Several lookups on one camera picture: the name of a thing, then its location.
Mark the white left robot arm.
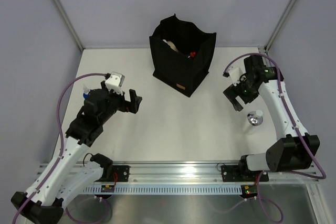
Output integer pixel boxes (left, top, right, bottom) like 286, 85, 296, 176
11, 88, 142, 223

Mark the white slotted cable duct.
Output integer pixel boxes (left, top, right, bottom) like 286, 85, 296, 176
80, 184, 242, 195

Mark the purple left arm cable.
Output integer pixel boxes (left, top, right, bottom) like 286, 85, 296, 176
12, 73, 113, 224

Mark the aluminium frame post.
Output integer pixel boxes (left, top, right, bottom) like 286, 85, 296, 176
51, 0, 85, 52
264, 0, 298, 54

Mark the aluminium frame post right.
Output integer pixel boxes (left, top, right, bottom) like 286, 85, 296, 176
264, 0, 298, 54

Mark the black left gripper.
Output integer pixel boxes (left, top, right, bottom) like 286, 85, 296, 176
99, 81, 141, 124

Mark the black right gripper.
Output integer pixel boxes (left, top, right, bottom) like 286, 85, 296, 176
224, 74, 259, 111

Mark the white bottle chrome cap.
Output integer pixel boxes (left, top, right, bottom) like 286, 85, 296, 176
242, 110, 264, 134

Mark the orange bottle blue cap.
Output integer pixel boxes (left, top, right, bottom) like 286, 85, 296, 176
83, 84, 91, 99

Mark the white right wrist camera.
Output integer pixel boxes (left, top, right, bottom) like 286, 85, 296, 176
223, 66, 243, 86

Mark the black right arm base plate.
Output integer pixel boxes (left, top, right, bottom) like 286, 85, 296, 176
220, 164, 260, 183

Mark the aluminium frame post left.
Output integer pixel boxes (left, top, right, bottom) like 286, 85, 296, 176
51, 0, 85, 52

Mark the red tall bottle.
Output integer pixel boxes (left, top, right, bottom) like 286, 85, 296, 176
188, 51, 197, 59

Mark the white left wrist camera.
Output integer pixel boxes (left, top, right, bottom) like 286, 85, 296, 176
104, 72, 125, 95

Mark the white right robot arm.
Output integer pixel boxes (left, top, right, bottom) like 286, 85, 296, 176
223, 53, 326, 180

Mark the cream bottle white pump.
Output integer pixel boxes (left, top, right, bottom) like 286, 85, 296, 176
163, 39, 178, 52

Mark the aluminium rail front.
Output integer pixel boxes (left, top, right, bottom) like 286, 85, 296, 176
34, 163, 320, 184

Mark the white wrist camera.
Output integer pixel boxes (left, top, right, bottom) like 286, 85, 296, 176
104, 72, 125, 95
223, 66, 243, 86

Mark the black canvas bag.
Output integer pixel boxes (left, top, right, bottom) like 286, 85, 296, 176
149, 15, 217, 97

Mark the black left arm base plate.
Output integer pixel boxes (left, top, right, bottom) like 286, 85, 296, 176
96, 165, 130, 183

